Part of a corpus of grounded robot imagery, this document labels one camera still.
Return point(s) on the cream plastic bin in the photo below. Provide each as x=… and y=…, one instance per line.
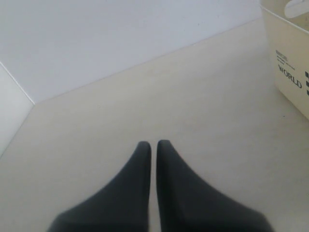
x=287, y=28

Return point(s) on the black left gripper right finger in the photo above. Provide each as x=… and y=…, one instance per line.
x=189, y=204

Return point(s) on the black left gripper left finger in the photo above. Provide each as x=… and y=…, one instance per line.
x=121, y=206

